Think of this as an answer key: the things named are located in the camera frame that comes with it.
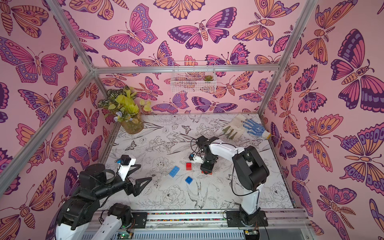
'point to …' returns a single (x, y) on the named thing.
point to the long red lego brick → (206, 171)
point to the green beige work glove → (234, 129)
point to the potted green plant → (123, 105)
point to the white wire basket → (196, 76)
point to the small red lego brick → (189, 166)
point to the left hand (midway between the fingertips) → (145, 170)
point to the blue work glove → (258, 129)
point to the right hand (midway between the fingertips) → (208, 166)
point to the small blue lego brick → (188, 180)
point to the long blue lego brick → (174, 171)
